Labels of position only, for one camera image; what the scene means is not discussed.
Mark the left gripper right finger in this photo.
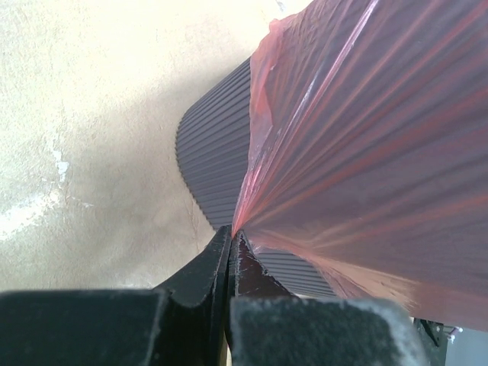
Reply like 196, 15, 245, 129
227, 231, 427, 365

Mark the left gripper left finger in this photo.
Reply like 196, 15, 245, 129
1, 226, 232, 365

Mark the grey mesh trash bin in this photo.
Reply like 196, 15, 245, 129
174, 56, 340, 299

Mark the red plastic trash bag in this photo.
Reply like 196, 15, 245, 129
233, 1, 487, 330

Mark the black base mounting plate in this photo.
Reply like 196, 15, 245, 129
413, 318, 464, 366

